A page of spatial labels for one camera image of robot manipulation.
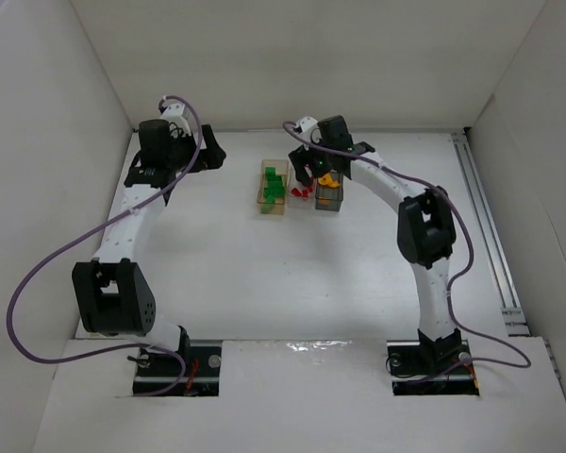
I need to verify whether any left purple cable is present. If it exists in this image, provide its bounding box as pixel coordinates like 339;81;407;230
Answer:
6;94;204;396

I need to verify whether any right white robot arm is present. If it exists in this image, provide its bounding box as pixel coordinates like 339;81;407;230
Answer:
283;116;465;376

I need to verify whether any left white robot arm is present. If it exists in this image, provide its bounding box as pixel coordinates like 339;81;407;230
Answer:
72;119;226;360

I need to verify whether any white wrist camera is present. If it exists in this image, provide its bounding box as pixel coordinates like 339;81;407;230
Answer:
293;116;318;143
158;96;191;138

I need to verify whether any orange quarter-round lego piece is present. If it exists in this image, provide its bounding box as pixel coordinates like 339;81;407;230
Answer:
318;173;336;186

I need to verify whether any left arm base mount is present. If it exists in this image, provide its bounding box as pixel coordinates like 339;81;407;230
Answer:
127;341;223;397

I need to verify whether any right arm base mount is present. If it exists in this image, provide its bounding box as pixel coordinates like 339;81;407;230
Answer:
385;341;480;396

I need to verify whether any purple cable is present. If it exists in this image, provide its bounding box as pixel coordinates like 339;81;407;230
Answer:
282;120;532;383
6;94;204;396

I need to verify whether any amber transparent bin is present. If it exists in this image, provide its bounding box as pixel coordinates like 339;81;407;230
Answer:
257;159;289;215

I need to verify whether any grey transparent bin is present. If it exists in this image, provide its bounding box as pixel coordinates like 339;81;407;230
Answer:
315;171;343;212

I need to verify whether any clear transparent bin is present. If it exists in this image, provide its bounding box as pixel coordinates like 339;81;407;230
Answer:
286;166;316;210

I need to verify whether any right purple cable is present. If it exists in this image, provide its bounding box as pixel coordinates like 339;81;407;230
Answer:
282;120;532;383

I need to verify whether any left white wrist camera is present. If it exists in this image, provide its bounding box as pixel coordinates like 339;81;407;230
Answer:
158;96;191;138

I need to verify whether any aluminium rail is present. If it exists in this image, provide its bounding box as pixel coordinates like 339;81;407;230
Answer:
450;130;531;337

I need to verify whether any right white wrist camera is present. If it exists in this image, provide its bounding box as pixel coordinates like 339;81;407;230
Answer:
293;116;318;143

